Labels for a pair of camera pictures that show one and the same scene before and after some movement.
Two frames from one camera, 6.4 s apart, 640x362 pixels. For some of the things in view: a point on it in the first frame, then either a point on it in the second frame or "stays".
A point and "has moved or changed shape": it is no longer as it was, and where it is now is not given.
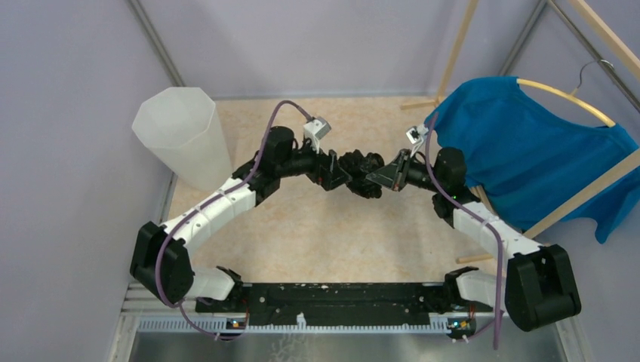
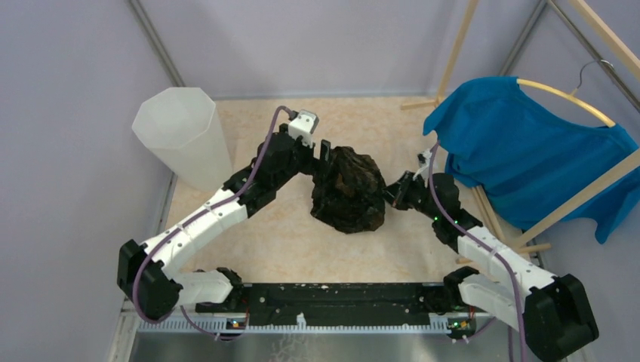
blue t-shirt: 529,157 stays
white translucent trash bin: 181,127 stays
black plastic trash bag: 358,166 has moved or changed shape
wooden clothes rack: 616,47 stays
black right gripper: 392,175 → 396,193
